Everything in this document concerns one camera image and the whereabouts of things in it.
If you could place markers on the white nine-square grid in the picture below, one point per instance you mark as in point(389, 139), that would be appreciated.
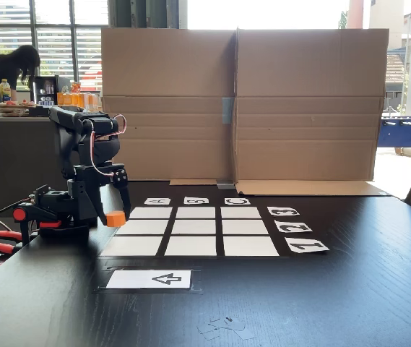
point(192, 231)

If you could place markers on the paper sheet letter A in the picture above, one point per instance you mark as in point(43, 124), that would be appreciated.
point(157, 201)

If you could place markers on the paper sheet letter B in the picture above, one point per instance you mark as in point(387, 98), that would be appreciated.
point(196, 200)

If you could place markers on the black red bar clamp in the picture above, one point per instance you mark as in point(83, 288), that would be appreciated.
point(21, 215)

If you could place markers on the white arrow paper sheet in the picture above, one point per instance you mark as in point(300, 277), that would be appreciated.
point(147, 279)

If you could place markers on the black glass rack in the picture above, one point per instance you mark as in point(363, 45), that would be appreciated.
point(46, 92)

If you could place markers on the grey tape strip on table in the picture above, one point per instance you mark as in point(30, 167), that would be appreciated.
point(225, 186)

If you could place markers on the wooden food board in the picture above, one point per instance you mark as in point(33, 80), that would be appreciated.
point(13, 108)

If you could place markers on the paper sheet letter C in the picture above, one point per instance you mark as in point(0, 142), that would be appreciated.
point(237, 201)

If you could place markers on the brown cardboard panel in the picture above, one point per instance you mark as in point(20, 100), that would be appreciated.
point(165, 72)
point(310, 72)

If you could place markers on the yellow drink bottle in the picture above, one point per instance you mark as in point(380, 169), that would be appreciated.
point(5, 90)

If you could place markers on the grey tape strip on cardboard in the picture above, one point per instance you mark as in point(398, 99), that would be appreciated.
point(228, 110)

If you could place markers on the standing person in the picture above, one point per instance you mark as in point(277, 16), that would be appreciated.
point(8, 68)

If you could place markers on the paper sheet number 3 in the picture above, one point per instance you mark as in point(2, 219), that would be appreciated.
point(283, 211)

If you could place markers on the clear tape remnant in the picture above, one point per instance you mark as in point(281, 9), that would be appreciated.
point(227, 327)

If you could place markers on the paper sheet number 2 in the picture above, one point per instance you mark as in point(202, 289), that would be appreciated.
point(293, 227)

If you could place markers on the paper sheet number 1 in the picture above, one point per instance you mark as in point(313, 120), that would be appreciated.
point(306, 246)

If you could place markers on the blue foosball table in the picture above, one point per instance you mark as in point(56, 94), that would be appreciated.
point(407, 133)

